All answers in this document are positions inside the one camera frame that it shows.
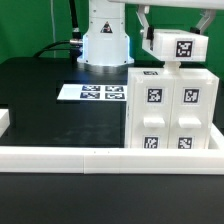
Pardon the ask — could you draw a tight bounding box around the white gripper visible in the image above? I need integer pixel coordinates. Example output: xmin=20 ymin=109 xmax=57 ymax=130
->
xmin=110 ymin=0 xmax=224 ymax=51

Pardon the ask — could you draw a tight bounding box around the white cabinet top block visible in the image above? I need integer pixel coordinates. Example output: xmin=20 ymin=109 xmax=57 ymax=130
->
xmin=142 ymin=29 xmax=209 ymax=62

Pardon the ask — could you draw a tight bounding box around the white door panel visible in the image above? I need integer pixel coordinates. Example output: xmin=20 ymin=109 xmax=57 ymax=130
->
xmin=129 ymin=80 xmax=174 ymax=149
xmin=168 ymin=80 xmax=217 ymax=149

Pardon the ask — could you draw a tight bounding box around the white cabinet body box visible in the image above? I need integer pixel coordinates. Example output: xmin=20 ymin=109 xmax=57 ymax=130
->
xmin=124 ymin=64 xmax=219 ymax=148

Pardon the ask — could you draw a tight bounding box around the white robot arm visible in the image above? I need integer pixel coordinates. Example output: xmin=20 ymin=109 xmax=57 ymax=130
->
xmin=78 ymin=0 xmax=224 ymax=70

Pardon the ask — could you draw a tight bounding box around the white marker sheet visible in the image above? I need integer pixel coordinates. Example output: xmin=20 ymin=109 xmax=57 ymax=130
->
xmin=57 ymin=84 xmax=127 ymax=101

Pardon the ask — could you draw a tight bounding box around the white U-shaped fence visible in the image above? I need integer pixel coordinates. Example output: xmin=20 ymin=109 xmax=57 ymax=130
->
xmin=0 ymin=108 xmax=224 ymax=175

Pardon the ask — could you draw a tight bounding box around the black cable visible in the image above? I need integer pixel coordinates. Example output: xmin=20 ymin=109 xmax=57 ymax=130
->
xmin=32 ymin=0 xmax=84 ymax=58

